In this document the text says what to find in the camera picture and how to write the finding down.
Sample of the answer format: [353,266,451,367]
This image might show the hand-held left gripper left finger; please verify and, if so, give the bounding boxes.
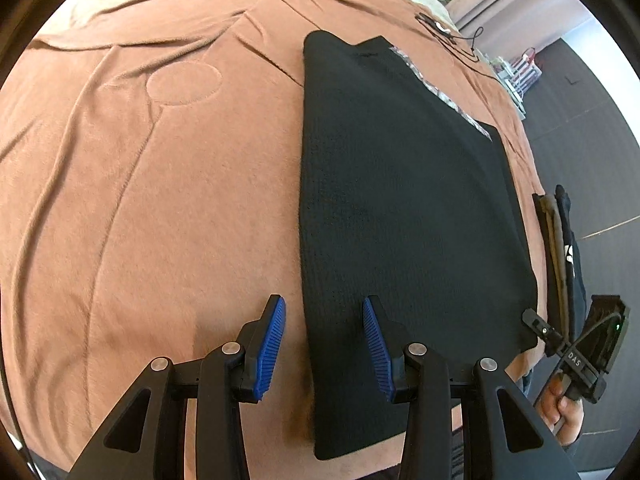
[65,294,287,480]

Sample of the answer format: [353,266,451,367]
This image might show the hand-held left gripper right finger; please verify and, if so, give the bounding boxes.
[361,295,581,480]

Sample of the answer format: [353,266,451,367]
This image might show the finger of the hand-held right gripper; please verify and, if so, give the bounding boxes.
[521,308,568,356]

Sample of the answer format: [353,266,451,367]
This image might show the black garment with patterned trim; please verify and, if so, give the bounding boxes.
[297,30,541,462]

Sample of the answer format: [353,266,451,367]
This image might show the person's right hand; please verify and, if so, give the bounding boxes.
[535,376,586,448]

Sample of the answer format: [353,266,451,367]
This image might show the dark folded garment white print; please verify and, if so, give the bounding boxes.
[554,185,591,341]

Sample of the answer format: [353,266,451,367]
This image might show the brown fleece blanket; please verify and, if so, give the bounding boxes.
[0,0,548,480]

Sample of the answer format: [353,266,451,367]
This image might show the white bedside cabinet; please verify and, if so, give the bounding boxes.
[487,52,528,121]

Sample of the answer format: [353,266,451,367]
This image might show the small black and white device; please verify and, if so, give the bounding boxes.
[417,12,453,36]

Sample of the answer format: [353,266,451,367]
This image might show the thin black cable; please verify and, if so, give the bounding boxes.
[415,12,493,68]

